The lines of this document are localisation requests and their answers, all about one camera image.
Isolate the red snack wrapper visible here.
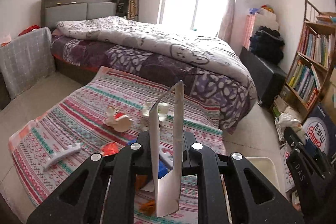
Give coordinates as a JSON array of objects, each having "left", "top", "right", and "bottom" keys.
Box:
[{"left": 101, "top": 141, "right": 120, "bottom": 156}]

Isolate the white cardboard piece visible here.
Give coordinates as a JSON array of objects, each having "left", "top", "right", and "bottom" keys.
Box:
[{"left": 149, "top": 81, "right": 184, "bottom": 218}]

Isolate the blue cardboard box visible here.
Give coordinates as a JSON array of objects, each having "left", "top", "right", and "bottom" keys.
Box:
[{"left": 126, "top": 139, "right": 174, "bottom": 180}]

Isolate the white plastic trash bin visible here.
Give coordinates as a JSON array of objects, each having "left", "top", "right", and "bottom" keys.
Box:
[{"left": 247, "top": 157, "right": 281, "bottom": 190}]

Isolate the Ganten water box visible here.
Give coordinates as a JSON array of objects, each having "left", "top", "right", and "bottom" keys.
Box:
[{"left": 303, "top": 103, "right": 336, "bottom": 161}]

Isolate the wooden bookshelf with books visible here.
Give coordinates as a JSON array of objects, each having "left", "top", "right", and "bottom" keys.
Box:
[{"left": 280, "top": 0, "right": 335, "bottom": 122}]

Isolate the striped patterned blanket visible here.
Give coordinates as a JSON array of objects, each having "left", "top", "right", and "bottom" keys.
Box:
[{"left": 9, "top": 67, "right": 225, "bottom": 223}]

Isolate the black storage ottoman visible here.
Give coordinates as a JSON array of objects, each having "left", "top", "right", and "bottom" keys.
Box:
[{"left": 239, "top": 47, "right": 286, "bottom": 109}]

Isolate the pile of dark clothes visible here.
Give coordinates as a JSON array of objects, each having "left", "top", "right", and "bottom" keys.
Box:
[{"left": 249, "top": 26, "right": 285, "bottom": 65}]

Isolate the white cartoon print duvet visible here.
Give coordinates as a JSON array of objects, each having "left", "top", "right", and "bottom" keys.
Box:
[{"left": 56, "top": 16, "right": 252, "bottom": 85}]

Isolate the pink folded mat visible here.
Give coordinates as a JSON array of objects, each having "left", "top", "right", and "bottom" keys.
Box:
[{"left": 243, "top": 14, "right": 256, "bottom": 50}]

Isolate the grey bed headboard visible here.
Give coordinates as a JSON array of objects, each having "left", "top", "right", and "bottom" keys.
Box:
[{"left": 40, "top": 0, "right": 118, "bottom": 30}]

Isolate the black hanging bag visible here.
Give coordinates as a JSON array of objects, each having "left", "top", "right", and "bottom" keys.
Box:
[{"left": 116, "top": 0, "right": 129, "bottom": 18}]

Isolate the pink curtain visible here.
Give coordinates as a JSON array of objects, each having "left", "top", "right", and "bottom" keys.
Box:
[{"left": 218, "top": 0, "right": 236, "bottom": 43}]

